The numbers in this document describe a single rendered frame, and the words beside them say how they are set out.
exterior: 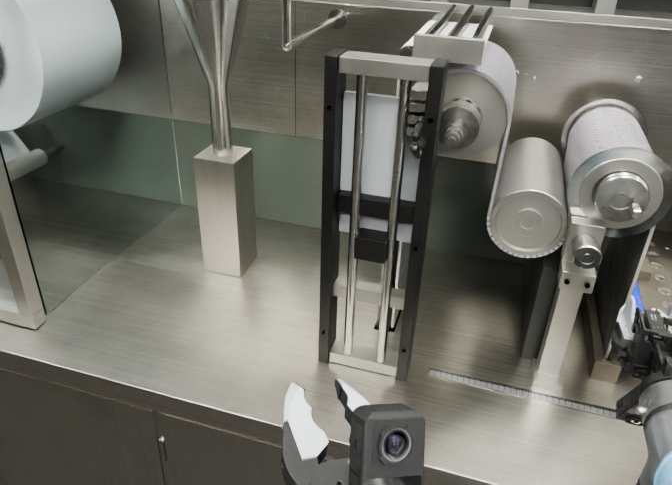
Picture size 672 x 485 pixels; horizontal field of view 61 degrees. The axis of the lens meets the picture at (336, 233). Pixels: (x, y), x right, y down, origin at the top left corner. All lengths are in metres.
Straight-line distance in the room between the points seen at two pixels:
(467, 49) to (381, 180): 0.22
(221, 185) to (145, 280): 0.28
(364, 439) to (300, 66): 1.03
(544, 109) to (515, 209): 0.33
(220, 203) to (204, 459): 0.49
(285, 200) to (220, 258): 0.27
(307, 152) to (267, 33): 0.28
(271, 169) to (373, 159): 0.61
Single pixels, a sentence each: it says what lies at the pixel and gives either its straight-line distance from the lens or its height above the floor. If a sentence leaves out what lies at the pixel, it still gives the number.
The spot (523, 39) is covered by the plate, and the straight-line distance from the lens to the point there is 1.22.
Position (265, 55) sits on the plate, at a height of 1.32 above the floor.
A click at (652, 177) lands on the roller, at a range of 0.95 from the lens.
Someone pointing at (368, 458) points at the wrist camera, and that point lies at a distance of 0.39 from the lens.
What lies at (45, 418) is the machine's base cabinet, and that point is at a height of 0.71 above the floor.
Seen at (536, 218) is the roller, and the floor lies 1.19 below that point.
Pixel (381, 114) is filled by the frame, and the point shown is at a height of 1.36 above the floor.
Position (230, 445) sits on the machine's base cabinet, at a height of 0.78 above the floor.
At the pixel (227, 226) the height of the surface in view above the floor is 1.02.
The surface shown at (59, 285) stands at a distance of 1.27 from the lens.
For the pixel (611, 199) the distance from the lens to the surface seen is 0.94.
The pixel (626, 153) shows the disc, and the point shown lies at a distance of 0.94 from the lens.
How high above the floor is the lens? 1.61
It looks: 30 degrees down
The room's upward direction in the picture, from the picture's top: 2 degrees clockwise
